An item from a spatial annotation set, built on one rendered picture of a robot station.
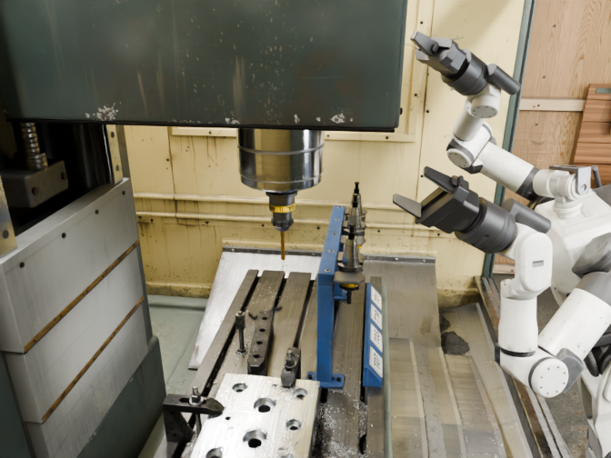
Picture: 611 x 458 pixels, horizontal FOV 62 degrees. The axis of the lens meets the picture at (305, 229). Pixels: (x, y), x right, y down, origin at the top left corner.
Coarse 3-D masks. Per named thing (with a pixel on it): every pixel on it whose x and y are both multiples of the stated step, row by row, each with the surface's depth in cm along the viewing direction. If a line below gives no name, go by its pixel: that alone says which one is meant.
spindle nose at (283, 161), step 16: (240, 128) 88; (240, 144) 89; (256, 144) 86; (272, 144) 85; (288, 144) 85; (304, 144) 86; (320, 144) 90; (240, 160) 91; (256, 160) 87; (272, 160) 86; (288, 160) 86; (304, 160) 88; (320, 160) 91; (240, 176) 93; (256, 176) 88; (272, 176) 88; (288, 176) 88; (304, 176) 89; (320, 176) 93
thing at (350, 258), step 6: (348, 240) 122; (354, 240) 121; (348, 246) 122; (354, 246) 122; (348, 252) 122; (354, 252) 122; (342, 258) 124; (348, 258) 123; (354, 258) 123; (348, 264) 123; (354, 264) 123
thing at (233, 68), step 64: (0, 0) 77; (64, 0) 76; (128, 0) 75; (192, 0) 74; (256, 0) 73; (320, 0) 72; (384, 0) 71; (0, 64) 81; (64, 64) 80; (128, 64) 79; (192, 64) 77; (256, 64) 76; (320, 64) 75; (384, 64) 74; (256, 128) 80; (320, 128) 79; (384, 128) 78
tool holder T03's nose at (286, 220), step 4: (276, 216) 97; (280, 216) 97; (284, 216) 97; (288, 216) 97; (272, 220) 99; (276, 220) 97; (280, 220) 97; (284, 220) 97; (288, 220) 98; (292, 220) 99; (276, 224) 98; (280, 224) 97; (284, 224) 97; (288, 224) 98; (276, 228) 99; (280, 228) 98; (284, 228) 98; (288, 228) 99
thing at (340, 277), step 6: (336, 276) 120; (342, 276) 120; (348, 276) 120; (354, 276) 120; (360, 276) 120; (336, 282) 118; (342, 282) 118; (348, 282) 118; (354, 282) 118; (360, 282) 118
